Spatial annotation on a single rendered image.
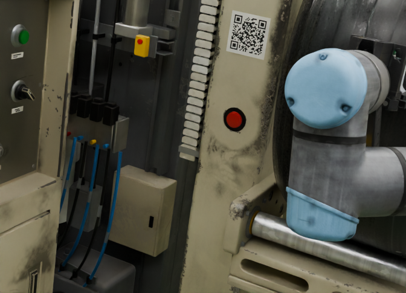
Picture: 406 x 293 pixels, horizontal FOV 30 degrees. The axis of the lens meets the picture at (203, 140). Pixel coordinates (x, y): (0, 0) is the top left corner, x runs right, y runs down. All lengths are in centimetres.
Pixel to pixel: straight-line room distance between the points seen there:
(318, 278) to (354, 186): 56
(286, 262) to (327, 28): 43
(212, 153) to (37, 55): 37
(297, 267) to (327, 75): 65
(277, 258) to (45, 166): 47
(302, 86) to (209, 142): 72
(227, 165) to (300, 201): 67
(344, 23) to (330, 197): 41
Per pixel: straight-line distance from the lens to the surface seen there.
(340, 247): 132
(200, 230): 150
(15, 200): 137
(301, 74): 74
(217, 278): 153
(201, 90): 144
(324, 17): 114
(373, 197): 79
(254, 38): 137
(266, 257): 135
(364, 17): 112
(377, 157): 81
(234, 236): 134
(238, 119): 140
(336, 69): 73
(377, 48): 88
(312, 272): 133
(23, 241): 142
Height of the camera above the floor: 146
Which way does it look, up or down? 18 degrees down
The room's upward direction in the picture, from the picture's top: 9 degrees clockwise
